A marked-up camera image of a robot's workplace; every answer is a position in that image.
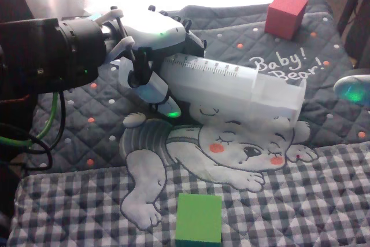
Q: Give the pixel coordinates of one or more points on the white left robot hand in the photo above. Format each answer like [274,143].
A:
[156,31]

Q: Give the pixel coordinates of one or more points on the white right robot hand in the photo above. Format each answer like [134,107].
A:
[354,88]

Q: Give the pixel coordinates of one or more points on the large translucent plastic syringe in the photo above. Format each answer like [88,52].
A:
[225,85]

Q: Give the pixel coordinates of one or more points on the red cube block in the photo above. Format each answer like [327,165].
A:
[283,15]

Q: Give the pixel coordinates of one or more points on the grey quilt with bear print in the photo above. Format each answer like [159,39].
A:
[86,148]

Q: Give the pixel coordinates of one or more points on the green cube block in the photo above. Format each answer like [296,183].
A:
[198,218]

